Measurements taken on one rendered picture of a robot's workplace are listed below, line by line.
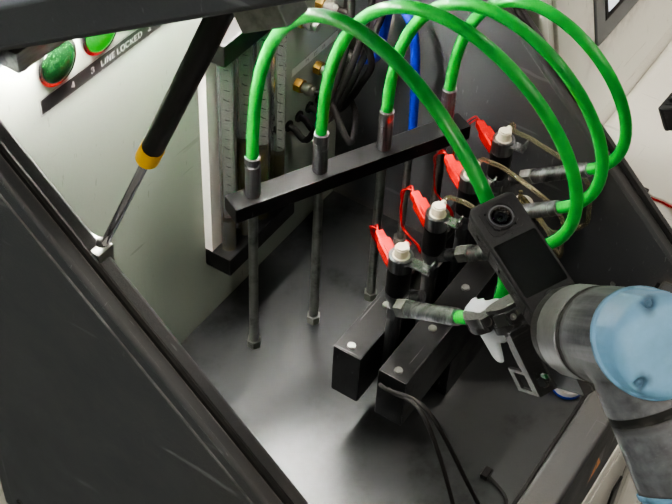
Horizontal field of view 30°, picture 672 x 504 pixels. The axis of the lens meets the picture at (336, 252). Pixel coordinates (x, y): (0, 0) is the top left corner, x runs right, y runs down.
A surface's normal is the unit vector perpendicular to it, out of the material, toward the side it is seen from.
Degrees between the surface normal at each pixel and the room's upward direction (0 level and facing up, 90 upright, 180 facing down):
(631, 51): 76
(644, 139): 0
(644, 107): 0
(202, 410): 43
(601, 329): 70
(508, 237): 18
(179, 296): 90
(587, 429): 0
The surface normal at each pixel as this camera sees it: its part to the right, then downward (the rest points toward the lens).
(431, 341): 0.04, -0.69
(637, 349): 0.22, 0.00
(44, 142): 0.83, 0.42
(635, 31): 0.82, 0.24
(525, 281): -0.03, -0.45
